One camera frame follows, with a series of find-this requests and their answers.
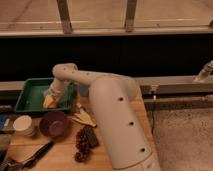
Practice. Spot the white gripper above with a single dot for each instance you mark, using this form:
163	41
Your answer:
56	90

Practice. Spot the red yellow apple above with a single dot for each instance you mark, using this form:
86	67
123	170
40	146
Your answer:
53	105

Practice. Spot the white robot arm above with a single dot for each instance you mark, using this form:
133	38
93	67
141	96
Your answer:
110	97

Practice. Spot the green plastic tray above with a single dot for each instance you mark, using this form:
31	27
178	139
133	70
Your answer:
31	98

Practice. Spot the purple bowl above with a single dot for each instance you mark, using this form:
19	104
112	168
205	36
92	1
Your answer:
53	124

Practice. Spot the white stacked plates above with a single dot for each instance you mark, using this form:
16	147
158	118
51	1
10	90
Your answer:
24	125

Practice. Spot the blue cup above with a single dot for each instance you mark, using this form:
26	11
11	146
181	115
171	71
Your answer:
83	90

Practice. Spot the blue box at left edge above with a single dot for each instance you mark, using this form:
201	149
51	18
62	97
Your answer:
5	123

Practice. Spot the dark green sponge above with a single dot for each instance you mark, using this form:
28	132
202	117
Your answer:
91	136

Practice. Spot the purple grapes bunch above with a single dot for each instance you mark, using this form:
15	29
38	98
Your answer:
83	148

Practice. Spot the black handled spatula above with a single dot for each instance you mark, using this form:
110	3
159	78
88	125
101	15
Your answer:
12	164

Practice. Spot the wooden window post left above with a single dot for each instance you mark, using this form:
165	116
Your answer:
64	16

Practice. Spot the wooden window post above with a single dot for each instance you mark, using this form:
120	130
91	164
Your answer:
64	16
130	15

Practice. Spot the wooden window post right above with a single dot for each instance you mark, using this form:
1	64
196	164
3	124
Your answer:
130	15

